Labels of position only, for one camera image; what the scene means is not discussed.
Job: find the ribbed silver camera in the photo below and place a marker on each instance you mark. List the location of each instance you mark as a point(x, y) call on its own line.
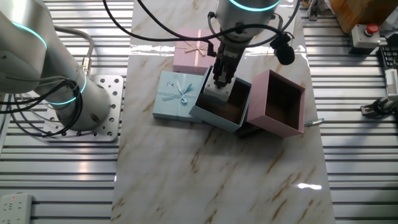
point(392, 81)

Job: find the grey box with red button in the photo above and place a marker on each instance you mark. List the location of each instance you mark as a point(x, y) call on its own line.
point(363, 37)

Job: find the white power strip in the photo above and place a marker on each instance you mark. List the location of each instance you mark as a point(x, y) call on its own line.
point(15, 208)

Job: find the pink gift box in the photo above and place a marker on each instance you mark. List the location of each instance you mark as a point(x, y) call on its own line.
point(258, 102)

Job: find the black round mount knob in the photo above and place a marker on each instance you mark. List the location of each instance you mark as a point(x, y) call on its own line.
point(284, 51)

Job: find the grey push button switch box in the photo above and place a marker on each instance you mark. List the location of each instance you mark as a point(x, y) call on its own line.
point(214, 93)

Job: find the small silver pen tool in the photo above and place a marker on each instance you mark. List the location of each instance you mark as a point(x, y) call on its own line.
point(314, 122)

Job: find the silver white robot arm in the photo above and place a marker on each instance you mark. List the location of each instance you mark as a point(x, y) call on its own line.
point(31, 56)

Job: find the brown cardboard box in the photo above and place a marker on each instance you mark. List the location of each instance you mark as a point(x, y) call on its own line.
point(360, 12)

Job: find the blue open gift box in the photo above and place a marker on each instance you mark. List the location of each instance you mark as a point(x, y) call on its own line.
point(224, 116)

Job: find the white marble pattern mat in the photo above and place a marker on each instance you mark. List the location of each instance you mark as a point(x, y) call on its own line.
point(202, 180)

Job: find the black keyboard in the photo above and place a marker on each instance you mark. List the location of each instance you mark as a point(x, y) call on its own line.
point(390, 57)

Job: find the dark metal clamp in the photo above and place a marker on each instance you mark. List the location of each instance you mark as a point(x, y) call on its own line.
point(313, 11)

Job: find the pink box lid with bow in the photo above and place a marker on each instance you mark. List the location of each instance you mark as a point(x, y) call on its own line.
point(186, 59)

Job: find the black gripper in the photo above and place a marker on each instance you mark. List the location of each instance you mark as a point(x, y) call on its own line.
point(230, 54)

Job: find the perforated metal robot base plate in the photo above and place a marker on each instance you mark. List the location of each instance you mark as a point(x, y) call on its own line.
point(115, 102)

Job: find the blue box lid with bow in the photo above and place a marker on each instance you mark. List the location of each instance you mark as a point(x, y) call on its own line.
point(168, 109)

